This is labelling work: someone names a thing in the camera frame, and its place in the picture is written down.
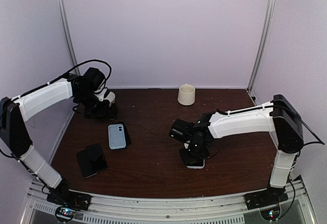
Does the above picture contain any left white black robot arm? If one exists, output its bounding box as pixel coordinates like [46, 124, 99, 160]
[1, 67, 117, 206]

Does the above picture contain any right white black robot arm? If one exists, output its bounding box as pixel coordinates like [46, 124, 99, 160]
[169, 94, 304, 205]

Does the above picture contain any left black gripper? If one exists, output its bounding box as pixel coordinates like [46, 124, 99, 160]
[76, 89, 117, 120]

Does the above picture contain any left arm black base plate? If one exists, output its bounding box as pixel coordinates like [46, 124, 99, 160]
[46, 191, 92, 211]

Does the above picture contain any cream ribbed cup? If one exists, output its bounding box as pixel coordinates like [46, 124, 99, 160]
[177, 83, 196, 106]

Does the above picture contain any black smartphone top of stack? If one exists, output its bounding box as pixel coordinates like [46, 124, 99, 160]
[86, 143, 107, 172]

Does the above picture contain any lavender phone case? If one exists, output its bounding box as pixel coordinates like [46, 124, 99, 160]
[186, 159, 205, 169]

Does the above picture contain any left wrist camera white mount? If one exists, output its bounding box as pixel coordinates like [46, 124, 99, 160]
[97, 87, 115, 107]

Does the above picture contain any light blue phone case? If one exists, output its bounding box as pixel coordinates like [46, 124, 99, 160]
[108, 123, 127, 150]

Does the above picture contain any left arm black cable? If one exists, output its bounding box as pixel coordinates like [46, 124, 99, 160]
[45, 58, 113, 86]

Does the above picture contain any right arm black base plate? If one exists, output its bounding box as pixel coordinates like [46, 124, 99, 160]
[244, 187, 288, 210]

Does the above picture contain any aluminium corner post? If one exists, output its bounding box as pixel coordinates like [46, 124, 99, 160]
[247, 0, 276, 96]
[57, 0, 77, 66]

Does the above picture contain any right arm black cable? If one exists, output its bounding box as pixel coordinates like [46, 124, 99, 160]
[272, 100, 326, 209]

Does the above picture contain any right aluminium corner post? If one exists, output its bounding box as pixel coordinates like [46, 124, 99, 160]
[247, 0, 276, 96]

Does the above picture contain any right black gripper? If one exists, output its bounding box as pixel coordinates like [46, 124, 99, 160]
[179, 142, 211, 166]

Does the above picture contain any left aluminium corner post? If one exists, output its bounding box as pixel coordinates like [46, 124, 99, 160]
[57, 0, 77, 66]

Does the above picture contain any black smartphone under stack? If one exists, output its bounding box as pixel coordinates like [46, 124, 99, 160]
[76, 149, 97, 178]

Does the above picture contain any black smartphone under blue case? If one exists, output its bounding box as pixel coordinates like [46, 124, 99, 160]
[117, 122, 131, 146]

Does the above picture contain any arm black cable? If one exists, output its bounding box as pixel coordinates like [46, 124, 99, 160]
[45, 58, 113, 86]
[272, 100, 326, 209]

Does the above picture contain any aluminium front rail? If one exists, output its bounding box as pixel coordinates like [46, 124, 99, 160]
[21, 175, 315, 224]

